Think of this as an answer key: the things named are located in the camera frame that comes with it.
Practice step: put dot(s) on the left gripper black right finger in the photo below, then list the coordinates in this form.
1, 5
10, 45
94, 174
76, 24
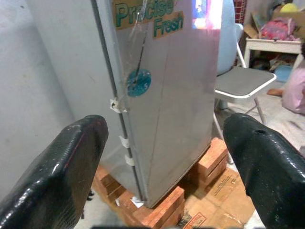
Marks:
274, 171

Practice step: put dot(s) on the round teal sticker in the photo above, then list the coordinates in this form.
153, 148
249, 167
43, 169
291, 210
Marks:
143, 86

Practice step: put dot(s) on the silver fridge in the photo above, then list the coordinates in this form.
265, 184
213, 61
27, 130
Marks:
178, 95

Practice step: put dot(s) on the large light blue plush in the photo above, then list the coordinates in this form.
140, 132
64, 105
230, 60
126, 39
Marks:
226, 47

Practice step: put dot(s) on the light blue plastic tub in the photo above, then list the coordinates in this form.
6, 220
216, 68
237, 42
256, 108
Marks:
284, 73

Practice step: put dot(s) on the colourful rectangular sticker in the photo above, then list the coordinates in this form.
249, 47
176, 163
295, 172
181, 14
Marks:
205, 14

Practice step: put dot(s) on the yellow ball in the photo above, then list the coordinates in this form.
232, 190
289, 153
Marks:
288, 8

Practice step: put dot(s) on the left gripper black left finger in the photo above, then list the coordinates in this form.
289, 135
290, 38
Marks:
54, 181

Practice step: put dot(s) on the white tape piece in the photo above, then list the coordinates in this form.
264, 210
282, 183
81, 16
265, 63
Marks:
115, 105
124, 142
129, 160

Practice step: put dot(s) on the person in pink clothes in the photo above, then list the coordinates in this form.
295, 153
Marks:
295, 90

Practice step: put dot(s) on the brown cardboard box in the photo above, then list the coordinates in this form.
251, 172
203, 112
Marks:
297, 19

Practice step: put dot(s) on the pink patterned bag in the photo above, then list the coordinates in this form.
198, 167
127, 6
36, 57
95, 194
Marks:
276, 29

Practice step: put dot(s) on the Precise Fresh label sticker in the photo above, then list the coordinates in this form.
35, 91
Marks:
133, 14

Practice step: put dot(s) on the white grey folding chair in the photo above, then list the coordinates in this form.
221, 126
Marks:
240, 81

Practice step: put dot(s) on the red lattice crate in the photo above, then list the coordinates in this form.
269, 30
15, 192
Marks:
240, 9

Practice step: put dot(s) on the flattened brown cardboard sheet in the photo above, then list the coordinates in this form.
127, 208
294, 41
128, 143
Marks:
226, 202

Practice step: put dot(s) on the red clay brick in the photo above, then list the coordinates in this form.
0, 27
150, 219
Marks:
166, 202
107, 183
175, 220
212, 175
214, 152

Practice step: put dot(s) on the white paper scrap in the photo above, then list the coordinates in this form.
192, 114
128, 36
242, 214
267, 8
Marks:
137, 200

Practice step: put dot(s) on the white low table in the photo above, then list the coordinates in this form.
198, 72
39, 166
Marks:
269, 45

